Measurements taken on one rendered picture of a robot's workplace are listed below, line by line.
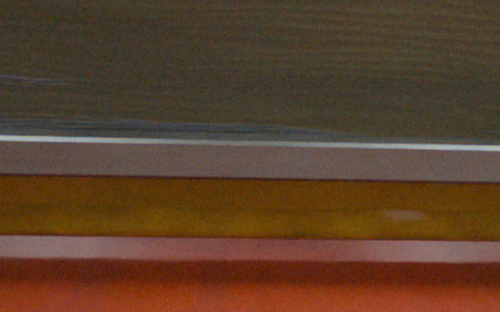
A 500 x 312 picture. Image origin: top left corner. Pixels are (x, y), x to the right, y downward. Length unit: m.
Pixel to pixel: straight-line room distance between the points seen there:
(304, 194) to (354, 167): 0.03
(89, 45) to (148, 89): 0.02
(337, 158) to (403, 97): 0.03
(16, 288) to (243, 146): 0.07
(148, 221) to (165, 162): 0.03
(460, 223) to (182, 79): 0.09
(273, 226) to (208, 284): 0.03
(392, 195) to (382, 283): 0.03
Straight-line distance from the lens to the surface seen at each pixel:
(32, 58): 0.18
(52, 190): 0.20
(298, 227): 0.19
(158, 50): 0.18
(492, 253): 0.22
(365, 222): 0.20
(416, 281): 0.19
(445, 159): 0.17
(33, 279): 0.19
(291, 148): 0.16
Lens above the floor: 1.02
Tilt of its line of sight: 14 degrees down
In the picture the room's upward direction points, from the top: 2 degrees clockwise
